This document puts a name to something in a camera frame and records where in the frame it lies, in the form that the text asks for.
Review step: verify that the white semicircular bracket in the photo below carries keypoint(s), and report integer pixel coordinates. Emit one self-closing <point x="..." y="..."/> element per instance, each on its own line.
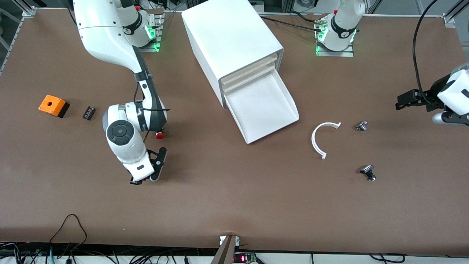
<point x="313" y="142"/>

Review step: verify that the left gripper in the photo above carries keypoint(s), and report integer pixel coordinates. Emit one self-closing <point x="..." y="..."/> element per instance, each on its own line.
<point x="434" y="91"/>

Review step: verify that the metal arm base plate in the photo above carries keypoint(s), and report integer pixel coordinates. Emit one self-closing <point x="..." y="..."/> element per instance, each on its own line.
<point x="335" y="53"/>
<point x="154" y="48"/>

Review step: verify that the small black terminal block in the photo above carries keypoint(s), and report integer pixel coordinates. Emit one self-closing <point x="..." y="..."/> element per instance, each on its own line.
<point x="89" y="113"/>

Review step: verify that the small silver metal part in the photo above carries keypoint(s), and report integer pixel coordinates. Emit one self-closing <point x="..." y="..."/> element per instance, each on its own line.
<point x="361" y="126"/>

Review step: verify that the orange box with hole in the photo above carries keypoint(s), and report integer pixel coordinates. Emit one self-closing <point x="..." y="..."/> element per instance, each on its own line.
<point x="51" y="104"/>

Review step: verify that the red push button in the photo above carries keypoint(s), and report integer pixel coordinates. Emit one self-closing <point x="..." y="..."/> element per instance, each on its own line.
<point x="160" y="136"/>

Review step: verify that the white cabinet drawer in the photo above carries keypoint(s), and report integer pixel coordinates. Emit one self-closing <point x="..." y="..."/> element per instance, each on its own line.
<point x="249" y="69"/>
<point x="249" y="78"/>
<point x="263" y="106"/>

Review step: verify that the grey metal mount bracket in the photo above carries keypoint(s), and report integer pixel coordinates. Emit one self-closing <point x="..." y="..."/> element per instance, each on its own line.
<point x="225" y="253"/>

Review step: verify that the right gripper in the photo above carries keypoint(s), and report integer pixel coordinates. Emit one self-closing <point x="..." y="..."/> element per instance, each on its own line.
<point x="136" y="181"/>

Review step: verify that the white drawer cabinet shell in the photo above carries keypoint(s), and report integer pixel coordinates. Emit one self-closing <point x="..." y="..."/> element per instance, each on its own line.
<point x="227" y="36"/>

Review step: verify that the black device red display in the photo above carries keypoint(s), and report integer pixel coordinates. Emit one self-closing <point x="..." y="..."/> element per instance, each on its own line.
<point x="243" y="258"/>

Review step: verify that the aluminium frame profile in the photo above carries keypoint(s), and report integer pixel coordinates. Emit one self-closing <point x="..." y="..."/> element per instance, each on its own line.
<point x="27" y="13"/>
<point x="449" y="19"/>

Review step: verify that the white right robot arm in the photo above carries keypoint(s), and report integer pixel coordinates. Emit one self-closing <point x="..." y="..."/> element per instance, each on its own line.
<point x="102" y="33"/>

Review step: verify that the black switch silver face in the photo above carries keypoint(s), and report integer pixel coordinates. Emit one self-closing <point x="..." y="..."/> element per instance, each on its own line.
<point x="366" y="169"/>

